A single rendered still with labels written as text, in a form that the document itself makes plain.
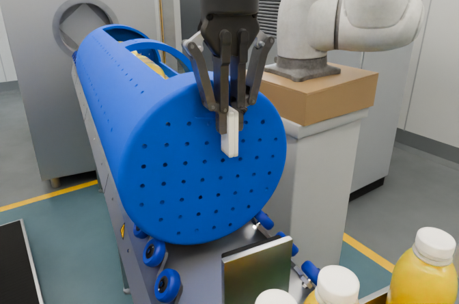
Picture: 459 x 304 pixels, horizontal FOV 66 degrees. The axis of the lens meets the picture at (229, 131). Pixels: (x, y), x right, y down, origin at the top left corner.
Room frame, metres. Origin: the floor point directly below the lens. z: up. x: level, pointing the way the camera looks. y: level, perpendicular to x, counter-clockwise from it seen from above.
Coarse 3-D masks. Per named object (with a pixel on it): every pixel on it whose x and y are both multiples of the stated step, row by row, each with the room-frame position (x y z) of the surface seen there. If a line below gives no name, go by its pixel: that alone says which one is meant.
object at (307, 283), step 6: (252, 222) 0.53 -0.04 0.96; (258, 222) 0.53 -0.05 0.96; (258, 228) 0.52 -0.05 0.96; (264, 234) 0.51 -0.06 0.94; (294, 264) 0.45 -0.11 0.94; (300, 270) 0.44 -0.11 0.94; (300, 276) 0.40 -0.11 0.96; (306, 276) 0.43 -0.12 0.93; (306, 282) 0.39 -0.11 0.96; (312, 282) 0.43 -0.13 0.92; (306, 288) 0.39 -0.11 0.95; (312, 288) 0.38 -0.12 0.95
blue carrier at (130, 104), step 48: (96, 48) 0.97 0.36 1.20; (144, 48) 0.85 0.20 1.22; (96, 96) 0.70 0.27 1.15; (144, 96) 0.50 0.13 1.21; (192, 96) 0.47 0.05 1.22; (144, 144) 0.45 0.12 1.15; (192, 144) 0.47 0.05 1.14; (240, 144) 0.51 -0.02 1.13; (144, 192) 0.44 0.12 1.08; (192, 192) 0.47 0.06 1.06; (240, 192) 0.51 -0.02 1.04; (192, 240) 0.47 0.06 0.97
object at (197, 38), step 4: (200, 32) 0.45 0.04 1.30; (192, 36) 0.46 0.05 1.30; (196, 36) 0.45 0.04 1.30; (200, 36) 0.45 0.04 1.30; (188, 40) 0.45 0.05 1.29; (192, 40) 0.45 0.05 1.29; (196, 40) 0.45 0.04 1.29; (200, 40) 0.45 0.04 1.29; (184, 44) 0.45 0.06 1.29; (200, 44) 0.45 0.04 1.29; (184, 48) 0.45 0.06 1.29; (200, 48) 0.44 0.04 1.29; (188, 52) 0.45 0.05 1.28
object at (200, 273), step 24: (72, 72) 2.13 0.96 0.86; (96, 144) 1.04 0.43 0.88; (120, 216) 0.64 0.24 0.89; (120, 240) 0.60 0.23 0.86; (216, 240) 0.52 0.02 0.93; (240, 240) 0.52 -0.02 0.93; (168, 264) 0.46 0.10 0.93; (192, 264) 0.46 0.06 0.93; (216, 264) 0.46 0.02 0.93; (144, 288) 0.44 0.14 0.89; (192, 288) 0.41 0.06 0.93; (216, 288) 0.41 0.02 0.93
